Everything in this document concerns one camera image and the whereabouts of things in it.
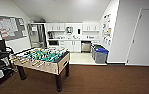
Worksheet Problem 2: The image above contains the white door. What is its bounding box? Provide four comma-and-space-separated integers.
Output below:
126, 8, 149, 66

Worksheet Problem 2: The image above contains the grey bin blue lid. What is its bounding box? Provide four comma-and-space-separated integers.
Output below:
94, 48, 110, 65

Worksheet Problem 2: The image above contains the black coffee maker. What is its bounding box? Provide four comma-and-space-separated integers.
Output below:
47, 31, 54, 40

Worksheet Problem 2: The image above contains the green foosball table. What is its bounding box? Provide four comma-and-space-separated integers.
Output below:
10, 46, 71, 93

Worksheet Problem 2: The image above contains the white drawer stack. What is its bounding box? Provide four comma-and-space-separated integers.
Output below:
90, 39, 101, 46
58, 39, 65, 48

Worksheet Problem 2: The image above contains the large colourful wall poster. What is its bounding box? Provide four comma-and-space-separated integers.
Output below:
102, 13, 113, 46

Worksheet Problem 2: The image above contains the white double-door base cabinet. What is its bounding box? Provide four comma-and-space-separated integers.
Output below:
63, 39, 82, 53

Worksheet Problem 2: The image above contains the black built-in microwave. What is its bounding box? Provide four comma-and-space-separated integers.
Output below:
48, 39, 60, 47

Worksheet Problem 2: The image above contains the grey bin black lid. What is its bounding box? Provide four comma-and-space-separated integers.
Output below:
90, 42, 102, 49

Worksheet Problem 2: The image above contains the white wall cabinet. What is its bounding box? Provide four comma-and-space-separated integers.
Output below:
45, 22, 66, 32
82, 22, 100, 32

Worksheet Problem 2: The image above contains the grey wall notice board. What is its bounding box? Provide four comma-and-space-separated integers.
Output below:
0, 14, 28, 42

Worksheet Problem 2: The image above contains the stainless steel refrigerator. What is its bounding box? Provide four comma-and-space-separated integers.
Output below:
27, 23, 48, 49

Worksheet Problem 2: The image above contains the grey bin green lid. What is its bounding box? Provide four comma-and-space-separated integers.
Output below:
91, 45, 106, 61

